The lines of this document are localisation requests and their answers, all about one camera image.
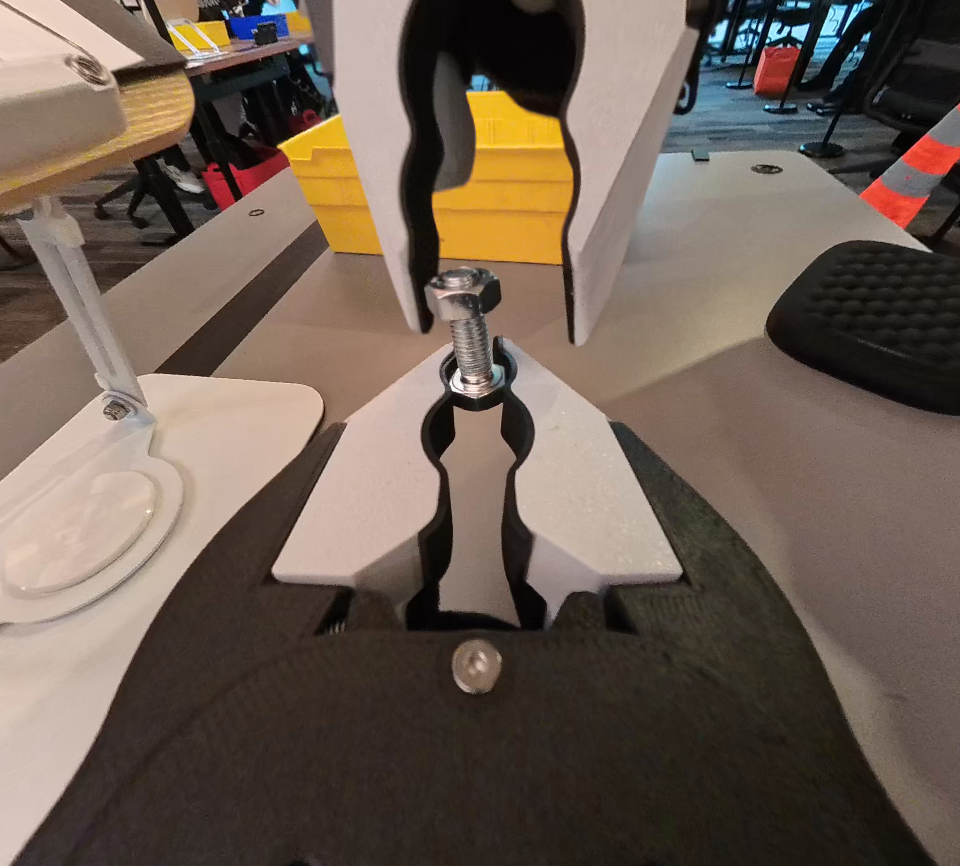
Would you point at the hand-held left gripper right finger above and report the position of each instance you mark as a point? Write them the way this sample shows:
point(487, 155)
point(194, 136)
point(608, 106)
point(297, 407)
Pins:
point(592, 499)

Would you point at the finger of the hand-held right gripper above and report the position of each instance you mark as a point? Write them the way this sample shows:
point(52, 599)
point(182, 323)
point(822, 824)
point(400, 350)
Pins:
point(630, 56)
point(367, 56)

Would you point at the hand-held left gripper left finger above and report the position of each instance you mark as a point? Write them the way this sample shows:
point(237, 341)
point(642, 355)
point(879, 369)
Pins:
point(367, 499)

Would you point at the silver hex nut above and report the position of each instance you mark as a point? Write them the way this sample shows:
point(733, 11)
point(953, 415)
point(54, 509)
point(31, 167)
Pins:
point(499, 390)

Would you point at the yellow plastic bin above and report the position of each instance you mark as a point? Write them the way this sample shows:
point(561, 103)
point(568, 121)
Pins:
point(510, 206)

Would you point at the silver hex bolt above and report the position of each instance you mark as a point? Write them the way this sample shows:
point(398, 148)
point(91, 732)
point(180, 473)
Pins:
point(471, 341)

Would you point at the small blue bin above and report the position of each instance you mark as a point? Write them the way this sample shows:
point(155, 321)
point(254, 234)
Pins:
point(255, 26)

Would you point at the orange bag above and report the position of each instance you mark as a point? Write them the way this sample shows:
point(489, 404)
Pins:
point(776, 71)

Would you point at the white stand with wooden board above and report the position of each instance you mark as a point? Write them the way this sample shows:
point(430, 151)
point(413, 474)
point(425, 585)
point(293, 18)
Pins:
point(225, 431)

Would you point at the small yellow bin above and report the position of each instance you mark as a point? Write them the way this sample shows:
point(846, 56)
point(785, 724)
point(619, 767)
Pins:
point(199, 38)

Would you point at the red floor crate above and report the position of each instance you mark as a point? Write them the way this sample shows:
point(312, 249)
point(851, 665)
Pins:
point(244, 180)

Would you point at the black mesh office chair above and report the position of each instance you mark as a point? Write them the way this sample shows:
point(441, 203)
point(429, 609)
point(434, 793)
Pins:
point(915, 94)

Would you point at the orange traffic cone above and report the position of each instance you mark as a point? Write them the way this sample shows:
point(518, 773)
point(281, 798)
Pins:
point(915, 176)

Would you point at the printed instruction sheet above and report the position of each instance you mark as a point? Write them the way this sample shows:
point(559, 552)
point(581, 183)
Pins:
point(45, 34)

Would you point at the black dimpled wrist rest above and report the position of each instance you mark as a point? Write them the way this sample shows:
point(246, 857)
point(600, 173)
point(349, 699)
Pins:
point(877, 319)

